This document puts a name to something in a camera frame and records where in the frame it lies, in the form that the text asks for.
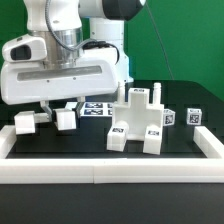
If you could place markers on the white chair seat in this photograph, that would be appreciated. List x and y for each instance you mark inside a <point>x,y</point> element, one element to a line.
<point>142,114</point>

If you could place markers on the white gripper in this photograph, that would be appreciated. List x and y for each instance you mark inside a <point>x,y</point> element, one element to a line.
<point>93,74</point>

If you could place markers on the white U-shaped fence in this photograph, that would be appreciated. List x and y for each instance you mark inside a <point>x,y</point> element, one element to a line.
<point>161,170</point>

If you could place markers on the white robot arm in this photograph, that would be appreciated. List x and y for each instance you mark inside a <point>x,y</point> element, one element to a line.
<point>51,62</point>

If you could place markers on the white marker base plate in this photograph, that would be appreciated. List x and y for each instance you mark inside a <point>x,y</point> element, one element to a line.
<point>93,109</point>

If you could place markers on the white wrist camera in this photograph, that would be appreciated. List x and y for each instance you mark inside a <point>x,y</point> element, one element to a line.
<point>24,48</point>

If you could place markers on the white tagged cube nut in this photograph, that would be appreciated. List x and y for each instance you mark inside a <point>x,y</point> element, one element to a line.
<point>168,117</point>

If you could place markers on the white tagged cube far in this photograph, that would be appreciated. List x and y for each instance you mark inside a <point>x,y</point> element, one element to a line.
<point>194,116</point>

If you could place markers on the white chair back frame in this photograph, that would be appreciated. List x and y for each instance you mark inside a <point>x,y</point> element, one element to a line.
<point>25,122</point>

